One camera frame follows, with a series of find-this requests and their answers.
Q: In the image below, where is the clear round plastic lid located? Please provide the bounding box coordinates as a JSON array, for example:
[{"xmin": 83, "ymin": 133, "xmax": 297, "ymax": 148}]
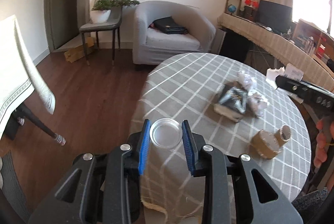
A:
[{"xmin": 149, "ymin": 118, "xmax": 182, "ymax": 149}]

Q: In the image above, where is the small cardboard tube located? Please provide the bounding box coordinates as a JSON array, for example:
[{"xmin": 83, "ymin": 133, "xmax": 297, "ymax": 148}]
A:
[{"xmin": 275, "ymin": 124, "xmax": 291, "ymax": 147}]

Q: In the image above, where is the black snack wrapper box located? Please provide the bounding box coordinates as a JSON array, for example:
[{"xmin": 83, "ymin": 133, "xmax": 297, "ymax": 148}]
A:
[{"xmin": 213, "ymin": 83, "xmax": 247, "ymax": 123}]

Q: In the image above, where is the white paper ball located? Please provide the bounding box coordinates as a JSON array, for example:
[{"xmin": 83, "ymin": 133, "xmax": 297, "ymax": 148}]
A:
[{"xmin": 237, "ymin": 71, "xmax": 257, "ymax": 91}]

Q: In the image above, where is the person's right hand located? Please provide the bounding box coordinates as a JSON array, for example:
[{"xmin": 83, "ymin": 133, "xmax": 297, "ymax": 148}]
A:
[{"xmin": 314, "ymin": 119, "xmax": 327, "ymax": 168}]

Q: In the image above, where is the beige cloth covered sideboard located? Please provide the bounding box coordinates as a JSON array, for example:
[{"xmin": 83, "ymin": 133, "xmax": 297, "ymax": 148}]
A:
[{"xmin": 217, "ymin": 13, "xmax": 333, "ymax": 92}]

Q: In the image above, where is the grey checked round tablecloth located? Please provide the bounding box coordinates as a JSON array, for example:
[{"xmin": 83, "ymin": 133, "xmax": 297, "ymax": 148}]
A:
[{"xmin": 130, "ymin": 52, "xmax": 311, "ymax": 223}]

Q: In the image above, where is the black monitor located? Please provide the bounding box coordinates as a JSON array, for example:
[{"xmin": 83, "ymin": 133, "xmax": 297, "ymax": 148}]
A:
[{"xmin": 255, "ymin": 0, "xmax": 292, "ymax": 33}]

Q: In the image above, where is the grey armchair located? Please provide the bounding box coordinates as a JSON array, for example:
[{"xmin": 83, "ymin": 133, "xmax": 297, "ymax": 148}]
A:
[{"xmin": 133, "ymin": 0, "xmax": 216, "ymax": 65}]

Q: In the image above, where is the black bag on armchair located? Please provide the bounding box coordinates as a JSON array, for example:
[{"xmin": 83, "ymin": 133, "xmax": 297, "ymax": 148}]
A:
[{"xmin": 152, "ymin": 16, "xmax": 188, "ymax": 34}]

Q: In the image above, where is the black table leg with sock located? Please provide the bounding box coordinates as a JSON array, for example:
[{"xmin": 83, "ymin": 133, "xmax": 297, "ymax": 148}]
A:
[{"xmin": 16, "ymin": 103, "xmax": 66, "ymax": 146}]

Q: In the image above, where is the framed picture with globe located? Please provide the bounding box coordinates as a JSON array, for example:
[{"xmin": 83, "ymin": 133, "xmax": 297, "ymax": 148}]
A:
[{"xmin": 225, "ymin": 0, "xmax": 242, "ymax": 16}]

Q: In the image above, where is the potted green plant white pot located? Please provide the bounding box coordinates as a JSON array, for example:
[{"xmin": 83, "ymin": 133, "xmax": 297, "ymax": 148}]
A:
[{"xmin": 91, "ymin": 0, "xmax": 140, "ymax": 24}]

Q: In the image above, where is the grey dining chair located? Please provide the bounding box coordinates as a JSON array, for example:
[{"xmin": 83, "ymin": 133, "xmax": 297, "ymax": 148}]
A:
[{"xmin": 79, "ymin": 7, "xmax": 122, "ymax": 66}]

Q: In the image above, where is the white patterned tablecloth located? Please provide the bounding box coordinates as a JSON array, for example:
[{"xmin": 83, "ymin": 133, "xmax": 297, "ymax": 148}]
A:
[{"xmin": 0, "ymin": 15, "xmax": 56, "ymax": 133}]

